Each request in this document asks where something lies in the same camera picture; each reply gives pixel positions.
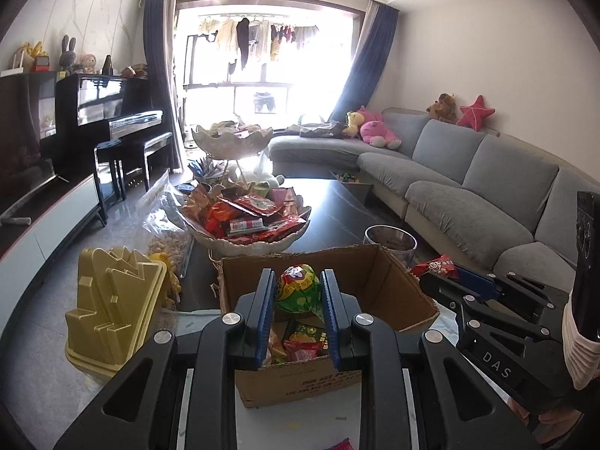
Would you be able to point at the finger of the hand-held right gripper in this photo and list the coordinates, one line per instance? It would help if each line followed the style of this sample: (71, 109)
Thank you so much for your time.
(476, 281)
(440, 290)

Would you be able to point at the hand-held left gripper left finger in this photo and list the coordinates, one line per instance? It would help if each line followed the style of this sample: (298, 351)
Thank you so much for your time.
(265, 318)

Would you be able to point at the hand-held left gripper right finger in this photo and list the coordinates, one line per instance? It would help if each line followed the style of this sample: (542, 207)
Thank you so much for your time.
(330, 318)

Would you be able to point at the red striped snack packet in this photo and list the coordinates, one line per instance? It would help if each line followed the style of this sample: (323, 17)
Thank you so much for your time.
(436, 267)

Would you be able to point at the green round candy packet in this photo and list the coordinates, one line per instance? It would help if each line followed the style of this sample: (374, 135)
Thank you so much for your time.
(297, 290)

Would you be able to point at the brown cardboard box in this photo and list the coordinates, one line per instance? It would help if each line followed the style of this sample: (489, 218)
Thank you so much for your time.
(389, 286)

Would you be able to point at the person's right forearm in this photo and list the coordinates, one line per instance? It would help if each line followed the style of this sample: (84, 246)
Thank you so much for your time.
(581, 347)

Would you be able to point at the white bowl of snacks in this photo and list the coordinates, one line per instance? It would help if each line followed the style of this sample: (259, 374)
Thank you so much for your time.
(248, 213)

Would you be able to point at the person's right hand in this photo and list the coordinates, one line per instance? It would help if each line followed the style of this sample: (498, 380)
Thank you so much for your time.
(555, 425)

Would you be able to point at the red crinkled snack packet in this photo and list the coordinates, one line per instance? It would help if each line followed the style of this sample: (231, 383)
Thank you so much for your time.
(300, 351)

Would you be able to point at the grey curved sofa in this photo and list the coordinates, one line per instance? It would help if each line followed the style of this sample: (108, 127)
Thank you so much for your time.
(468, 187)

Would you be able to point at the yellow colourful snack bag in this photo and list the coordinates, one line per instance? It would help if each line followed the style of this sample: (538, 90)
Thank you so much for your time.
(171, 281)

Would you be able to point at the white table cloth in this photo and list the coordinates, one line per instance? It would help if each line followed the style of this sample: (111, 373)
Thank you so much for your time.
(300, 426)

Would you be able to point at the red flat snack packet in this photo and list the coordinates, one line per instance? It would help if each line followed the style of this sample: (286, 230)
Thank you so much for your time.
(340, 445)

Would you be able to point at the grey toy bin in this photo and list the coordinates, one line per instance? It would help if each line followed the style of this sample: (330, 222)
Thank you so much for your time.
(351, 180)

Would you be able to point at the white plush toy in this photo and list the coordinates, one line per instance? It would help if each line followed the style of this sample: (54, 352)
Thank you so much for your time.
(265, 176)

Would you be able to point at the clear plastic bag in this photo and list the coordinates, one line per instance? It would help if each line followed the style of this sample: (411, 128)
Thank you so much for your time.
(159, 206)

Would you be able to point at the yellow plastic castle tray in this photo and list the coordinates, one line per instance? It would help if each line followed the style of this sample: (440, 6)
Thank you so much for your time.
(108, 309)

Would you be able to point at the red star plush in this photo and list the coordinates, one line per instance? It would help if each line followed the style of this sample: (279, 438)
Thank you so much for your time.
(476, 113)

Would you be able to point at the pink plush toy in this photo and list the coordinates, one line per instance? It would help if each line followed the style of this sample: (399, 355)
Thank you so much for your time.
(377, 131)

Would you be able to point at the white tiered snack bowl stand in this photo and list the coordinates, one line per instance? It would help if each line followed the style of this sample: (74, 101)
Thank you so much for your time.
(229, 145)

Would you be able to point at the brown plush toy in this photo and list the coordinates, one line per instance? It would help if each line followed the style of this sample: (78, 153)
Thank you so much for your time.
(442, 107)

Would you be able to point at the yellow plush toy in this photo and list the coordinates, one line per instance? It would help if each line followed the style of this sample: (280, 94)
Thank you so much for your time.
(352, 122)

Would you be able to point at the brown handbag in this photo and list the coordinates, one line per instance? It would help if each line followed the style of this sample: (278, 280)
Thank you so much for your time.
(314, 127)

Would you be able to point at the hanging denim shorts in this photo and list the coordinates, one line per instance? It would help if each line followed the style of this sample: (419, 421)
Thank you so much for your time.
(267, 101)

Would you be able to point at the black piano bench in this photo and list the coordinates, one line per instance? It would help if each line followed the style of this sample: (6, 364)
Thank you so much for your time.
(131, 145)

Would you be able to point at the white television cabinet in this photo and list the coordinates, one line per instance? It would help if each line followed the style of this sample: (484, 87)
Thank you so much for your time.
(56, 225)

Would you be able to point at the blue curtain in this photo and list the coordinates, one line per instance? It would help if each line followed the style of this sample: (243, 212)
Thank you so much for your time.
(365, 65)
(159, 56)

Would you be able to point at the black upright piano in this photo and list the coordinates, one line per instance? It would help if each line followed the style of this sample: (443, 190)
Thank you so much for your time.
(103, 98)

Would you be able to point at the row of hanging laundry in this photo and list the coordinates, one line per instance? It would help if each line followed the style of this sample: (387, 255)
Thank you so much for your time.
(243, 42)

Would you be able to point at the brown knickknacks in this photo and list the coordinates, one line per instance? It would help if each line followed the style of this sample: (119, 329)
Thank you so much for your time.
(136, 71)

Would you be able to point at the black flat television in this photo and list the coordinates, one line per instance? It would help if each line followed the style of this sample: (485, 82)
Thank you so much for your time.
(23, 150)

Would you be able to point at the dark metronome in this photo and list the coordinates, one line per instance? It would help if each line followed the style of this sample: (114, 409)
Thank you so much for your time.
(108, 64)

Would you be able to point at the small pink doll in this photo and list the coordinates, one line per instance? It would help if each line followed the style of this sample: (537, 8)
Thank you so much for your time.
(88, 63)

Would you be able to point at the grey rabbit toy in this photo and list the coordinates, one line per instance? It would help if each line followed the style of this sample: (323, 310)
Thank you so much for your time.
(69, 54)

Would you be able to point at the small red box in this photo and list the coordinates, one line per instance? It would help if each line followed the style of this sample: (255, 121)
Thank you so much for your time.
(42, 62)

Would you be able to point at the yellow ribbon toy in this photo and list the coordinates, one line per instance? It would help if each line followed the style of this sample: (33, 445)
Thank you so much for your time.
(30, 49)

